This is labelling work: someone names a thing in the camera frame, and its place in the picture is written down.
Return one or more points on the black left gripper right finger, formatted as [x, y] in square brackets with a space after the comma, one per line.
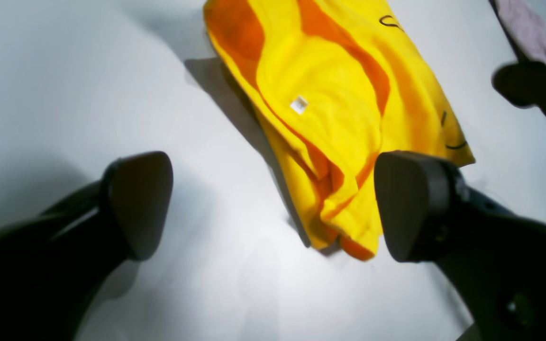
[495, 259]

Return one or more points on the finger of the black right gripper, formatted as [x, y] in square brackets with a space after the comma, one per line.
[522, 84]

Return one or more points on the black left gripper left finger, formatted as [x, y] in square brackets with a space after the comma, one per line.
[52, 265]

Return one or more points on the orange yellow T-shirt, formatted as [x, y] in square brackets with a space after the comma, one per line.
[335, 83]

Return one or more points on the folded pink cloth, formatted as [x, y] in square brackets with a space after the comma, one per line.
[525, 28]

